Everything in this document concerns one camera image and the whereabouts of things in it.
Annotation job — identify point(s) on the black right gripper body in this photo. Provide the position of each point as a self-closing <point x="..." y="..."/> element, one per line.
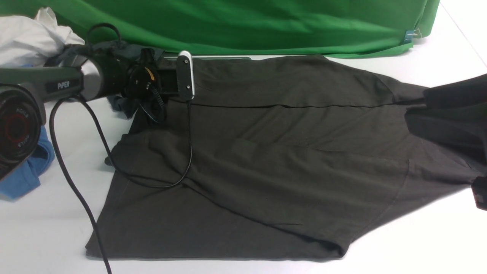
<point x="455" y="117"/>

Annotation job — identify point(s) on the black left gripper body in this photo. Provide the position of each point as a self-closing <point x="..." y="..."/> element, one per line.
<point x="147" y="74"/>

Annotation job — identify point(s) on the dark gray long-sleeved shirt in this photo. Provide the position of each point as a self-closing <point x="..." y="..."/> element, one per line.
<point x="294" y="158"/>

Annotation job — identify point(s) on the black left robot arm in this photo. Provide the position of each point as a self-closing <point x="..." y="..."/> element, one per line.
<point x="85" y="73"/>

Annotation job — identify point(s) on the dark teal crumpled shirt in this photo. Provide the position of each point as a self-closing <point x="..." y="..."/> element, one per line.
<point x="121" y="104"/>

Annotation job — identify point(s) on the white crumpled shirt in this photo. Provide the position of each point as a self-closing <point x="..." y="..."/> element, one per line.
<point x="27" y="42"/>

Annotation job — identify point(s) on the blue crumpled shirt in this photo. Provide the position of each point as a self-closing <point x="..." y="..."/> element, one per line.
<point x="25" y="179"/>

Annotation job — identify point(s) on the blue binder clip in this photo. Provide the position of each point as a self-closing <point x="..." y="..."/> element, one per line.
<point x="412" y="35"/>

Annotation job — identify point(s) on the green backdrop cloth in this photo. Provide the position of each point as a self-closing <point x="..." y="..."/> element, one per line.
<point x="347" y="29"/>

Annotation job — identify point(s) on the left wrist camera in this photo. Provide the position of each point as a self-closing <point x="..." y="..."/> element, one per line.
<point x="185" y="76"/>

